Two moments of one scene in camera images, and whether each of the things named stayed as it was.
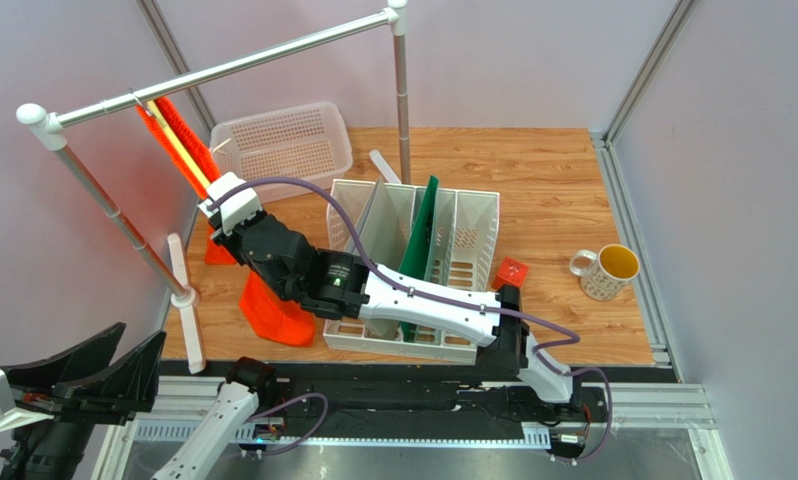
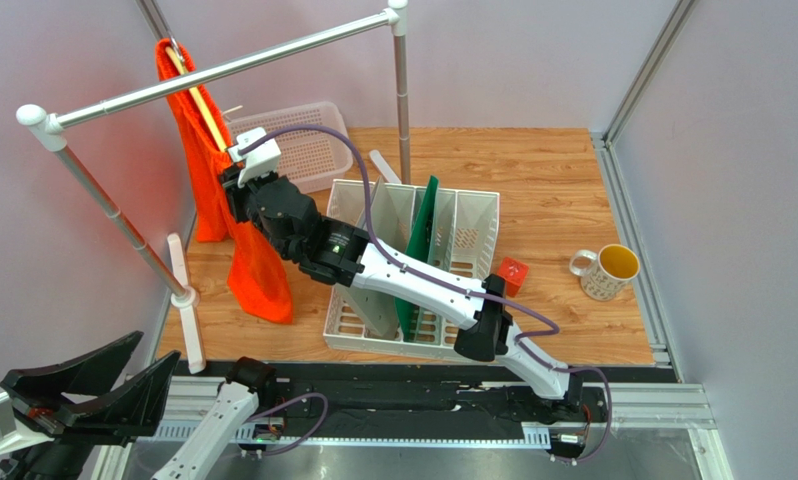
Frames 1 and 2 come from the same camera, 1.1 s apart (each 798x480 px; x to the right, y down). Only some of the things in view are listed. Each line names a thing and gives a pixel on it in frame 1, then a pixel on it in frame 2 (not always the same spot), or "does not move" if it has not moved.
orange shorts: x=262 y=313 -> x=256 y=283
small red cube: x=511 y=272 does not move
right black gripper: x=222 y=230 -> x=233 y=192
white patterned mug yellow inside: x=609 y=272 does not move
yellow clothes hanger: x=151 y=108 -> x=203 y=134
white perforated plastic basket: x=303 y=142 does not move
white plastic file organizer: x=374 y=218 does not move
